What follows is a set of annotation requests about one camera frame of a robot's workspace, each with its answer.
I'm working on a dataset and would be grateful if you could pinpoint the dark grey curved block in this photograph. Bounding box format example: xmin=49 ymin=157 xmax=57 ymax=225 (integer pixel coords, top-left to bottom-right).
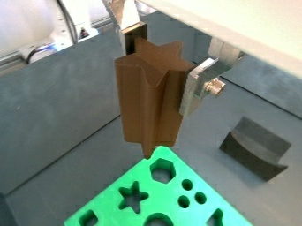
xmin=220 ymin=117 xmax=292 ymax=181

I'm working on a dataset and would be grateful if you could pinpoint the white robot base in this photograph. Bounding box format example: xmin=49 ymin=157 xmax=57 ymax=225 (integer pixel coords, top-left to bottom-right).
xmin=0 ymin=0 xmax=111 ymax=68

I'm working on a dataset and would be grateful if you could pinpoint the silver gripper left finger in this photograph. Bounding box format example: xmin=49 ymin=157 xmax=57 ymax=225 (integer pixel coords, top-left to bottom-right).
xmin=107 ymin=0 xmax=148 ymax=55

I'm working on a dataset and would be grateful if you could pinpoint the black cable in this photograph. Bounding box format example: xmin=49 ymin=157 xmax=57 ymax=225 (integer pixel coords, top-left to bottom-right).
xmin=26 ymin=0 xmax=81 ymax=64

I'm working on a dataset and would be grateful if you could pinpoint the brown star-shaped block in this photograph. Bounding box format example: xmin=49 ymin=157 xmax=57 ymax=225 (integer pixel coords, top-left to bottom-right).
xmin=115 ymin=38 xmax=194 ymax=157

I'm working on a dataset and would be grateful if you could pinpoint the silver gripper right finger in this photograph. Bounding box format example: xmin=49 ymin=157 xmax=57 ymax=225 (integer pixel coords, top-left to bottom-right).
xmin=180 ymin=38 xmax=244 ymax=117

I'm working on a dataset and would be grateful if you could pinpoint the green shape sorter board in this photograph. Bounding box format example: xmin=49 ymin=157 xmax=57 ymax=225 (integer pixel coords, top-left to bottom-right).
xmin=65 ymin=147 xmax=253 ymax=226

